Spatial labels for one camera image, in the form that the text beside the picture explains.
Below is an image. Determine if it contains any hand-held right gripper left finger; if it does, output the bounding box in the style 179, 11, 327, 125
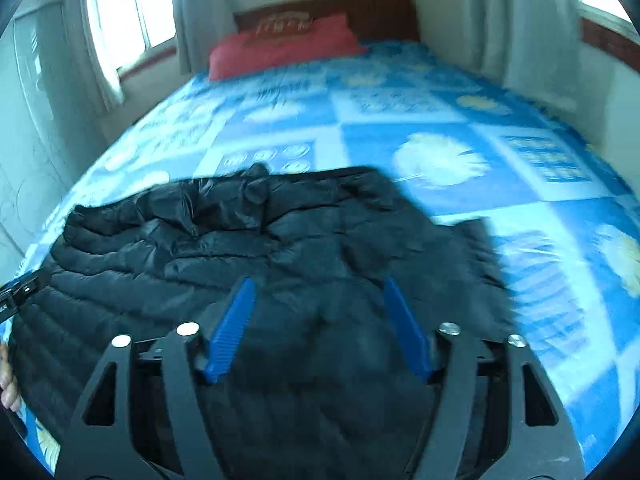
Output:
54, 276, 258, 480

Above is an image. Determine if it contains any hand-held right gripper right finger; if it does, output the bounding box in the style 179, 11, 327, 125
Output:
382, 276, 586, 480

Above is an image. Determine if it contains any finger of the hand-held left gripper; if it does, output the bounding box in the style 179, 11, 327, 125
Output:
0, 271, 43, 321

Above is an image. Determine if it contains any black puffer jacket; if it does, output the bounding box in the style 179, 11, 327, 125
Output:
10, 162, 516, 480

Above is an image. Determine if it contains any person's left hand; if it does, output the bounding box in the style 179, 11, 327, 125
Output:
0, 342, 22, 411

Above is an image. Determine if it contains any white patterned wardrobe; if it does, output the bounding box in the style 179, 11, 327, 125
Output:
0, 0, 108, 281

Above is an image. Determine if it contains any bed with blue patterned sheet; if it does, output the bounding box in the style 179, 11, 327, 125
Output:
0, 40, 640, 476

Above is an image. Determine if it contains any narrow white curtain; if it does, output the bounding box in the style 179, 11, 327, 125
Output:
75, 0, 126, 113

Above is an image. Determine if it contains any red pillow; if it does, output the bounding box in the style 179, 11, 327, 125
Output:
207, 14, 368, 82

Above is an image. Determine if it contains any brown printed cushion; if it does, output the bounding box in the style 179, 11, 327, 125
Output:
242, 12, 313, 48

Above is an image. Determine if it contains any wooden headboard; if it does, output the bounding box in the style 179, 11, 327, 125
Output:
234, 0, 420, 43

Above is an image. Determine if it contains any grey curtain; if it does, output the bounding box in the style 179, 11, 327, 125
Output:
169, 0, 236, 76

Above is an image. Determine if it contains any wide white curtain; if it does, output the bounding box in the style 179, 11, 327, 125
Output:
460, 0, 583, 111

